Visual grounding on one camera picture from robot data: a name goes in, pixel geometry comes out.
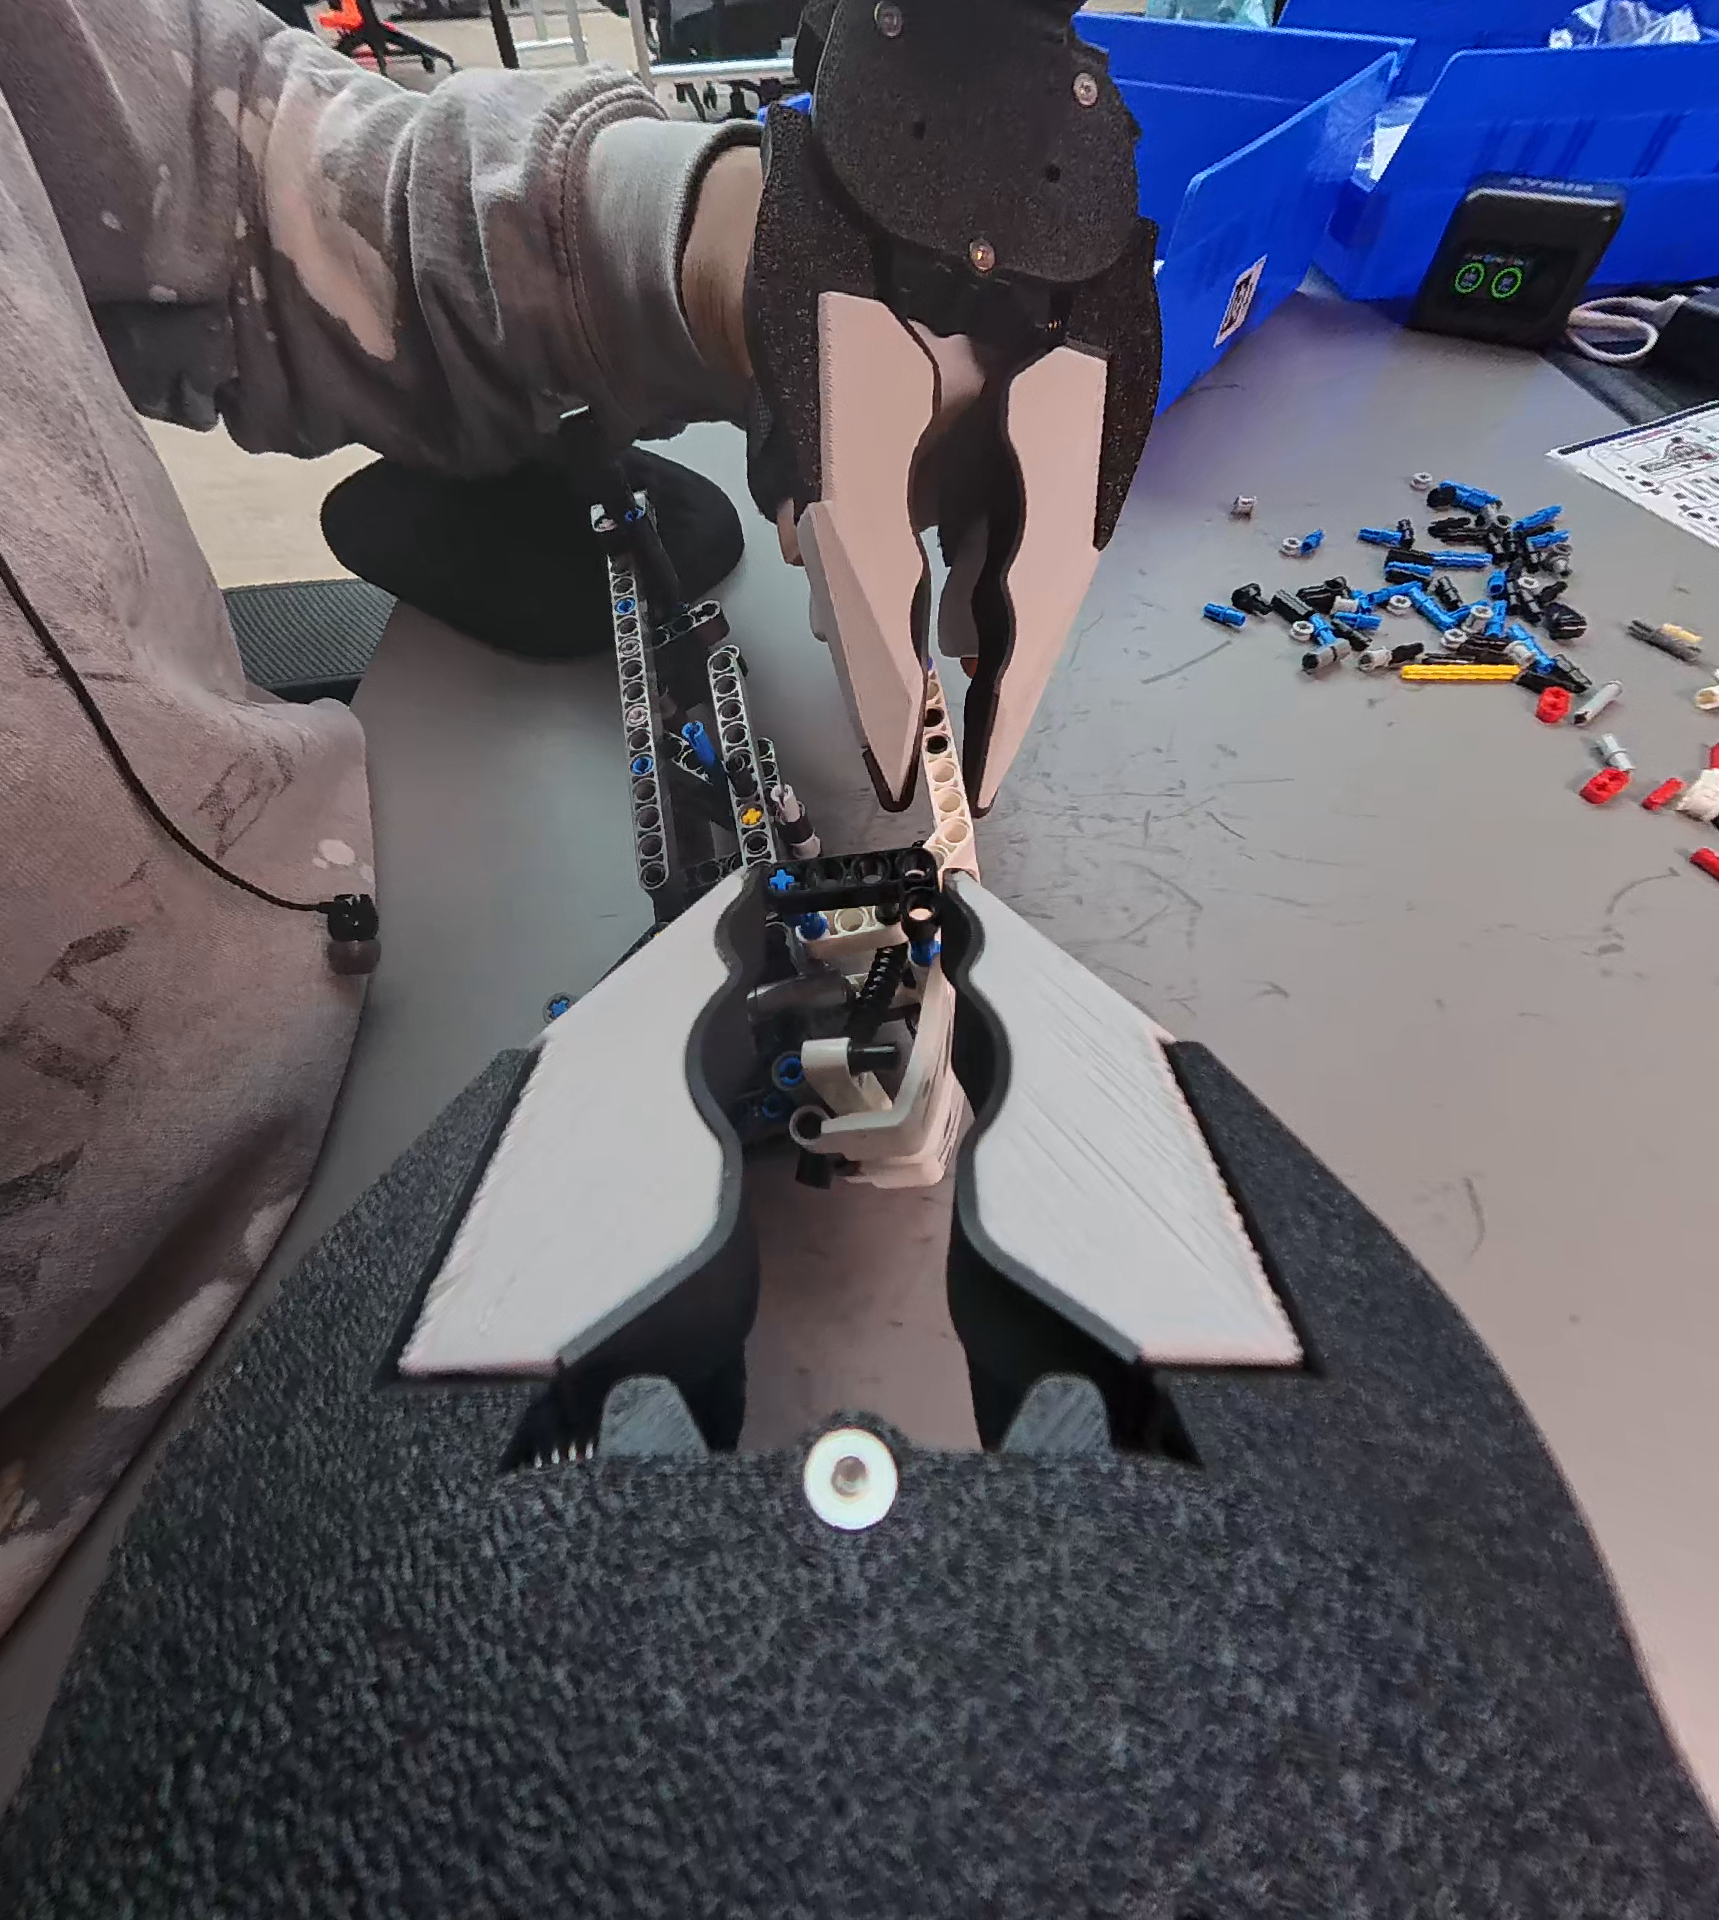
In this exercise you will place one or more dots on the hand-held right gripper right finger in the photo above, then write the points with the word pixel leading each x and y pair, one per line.
pixel 1100 1154

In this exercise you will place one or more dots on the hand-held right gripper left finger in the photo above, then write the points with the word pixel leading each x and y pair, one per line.
pixel 574 1184

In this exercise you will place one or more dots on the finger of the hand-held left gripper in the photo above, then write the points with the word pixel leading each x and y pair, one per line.
pixel 1054 480
pixel 860 450

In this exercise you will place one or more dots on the white bent brick beam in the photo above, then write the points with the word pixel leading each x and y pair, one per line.
pixel 954 780

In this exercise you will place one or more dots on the person's left hand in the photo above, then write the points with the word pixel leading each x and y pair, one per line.
pixel 722 284

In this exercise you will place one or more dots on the black round cushion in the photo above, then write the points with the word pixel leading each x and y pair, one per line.
pixel 498 571

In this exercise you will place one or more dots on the yellow brick axle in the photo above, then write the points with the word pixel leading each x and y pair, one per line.
pixel 1459 672

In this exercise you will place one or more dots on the pile of small toy connectors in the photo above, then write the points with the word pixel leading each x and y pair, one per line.
pixel 1511 600

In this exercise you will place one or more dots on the black power bank with display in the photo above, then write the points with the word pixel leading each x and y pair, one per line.
pixel 1511 271

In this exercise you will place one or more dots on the person's grey printed sweatshirt torso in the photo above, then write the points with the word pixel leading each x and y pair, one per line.
pixel 78 900

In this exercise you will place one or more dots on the red black office chair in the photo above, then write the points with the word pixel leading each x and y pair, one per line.
pixel 378 39

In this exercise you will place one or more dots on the black chair armrest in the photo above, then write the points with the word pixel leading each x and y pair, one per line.
pixel 304 630

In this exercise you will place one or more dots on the white sticker sheet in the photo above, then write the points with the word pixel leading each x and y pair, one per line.
pixel 1699 480

